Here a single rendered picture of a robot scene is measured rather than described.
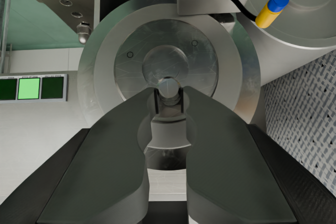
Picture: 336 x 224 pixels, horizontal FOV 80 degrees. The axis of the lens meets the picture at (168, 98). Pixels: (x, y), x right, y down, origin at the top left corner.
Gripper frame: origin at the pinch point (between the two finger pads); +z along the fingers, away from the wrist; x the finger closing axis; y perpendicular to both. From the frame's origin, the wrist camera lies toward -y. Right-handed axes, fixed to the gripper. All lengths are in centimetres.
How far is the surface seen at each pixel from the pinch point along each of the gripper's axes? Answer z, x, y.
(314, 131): 9.2, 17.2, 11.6
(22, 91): 33, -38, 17
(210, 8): 6.0, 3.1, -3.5
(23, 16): 228, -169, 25
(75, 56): 276, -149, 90
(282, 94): 18.2, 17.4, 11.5
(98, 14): 8.5, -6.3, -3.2
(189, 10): 6.1, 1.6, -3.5
